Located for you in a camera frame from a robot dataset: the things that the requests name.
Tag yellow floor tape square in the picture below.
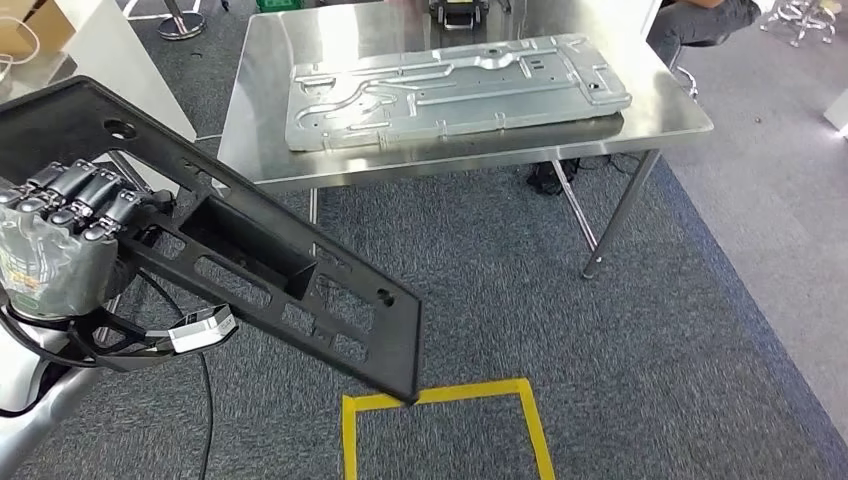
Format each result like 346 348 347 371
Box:
341 378 556 480

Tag person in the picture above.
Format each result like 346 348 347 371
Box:
645 0 763 68

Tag chrome chair frame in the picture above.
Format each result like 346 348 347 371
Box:
669 46 700 101

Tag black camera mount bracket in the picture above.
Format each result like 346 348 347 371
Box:
66 304 220 374

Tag black plastic licence plate frame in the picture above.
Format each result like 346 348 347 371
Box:
0 74 424 407

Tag chrome stanchion base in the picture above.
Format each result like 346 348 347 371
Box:
157 0 207 41

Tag chrome chair base with castors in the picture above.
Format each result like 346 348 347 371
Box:
760 0 839 46

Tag steel workbench table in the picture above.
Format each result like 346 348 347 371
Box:
217 0 715 280

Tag white furniture corner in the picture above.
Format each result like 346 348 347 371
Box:
823 89 848 137

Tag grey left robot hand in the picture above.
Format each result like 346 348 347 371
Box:
0 158 176 321

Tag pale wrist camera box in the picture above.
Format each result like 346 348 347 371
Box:
166 305 238 354

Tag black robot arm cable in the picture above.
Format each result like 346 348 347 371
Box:
0 270 216 480

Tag stamped silver metal panel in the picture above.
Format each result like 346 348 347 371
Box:
284 33 633 152

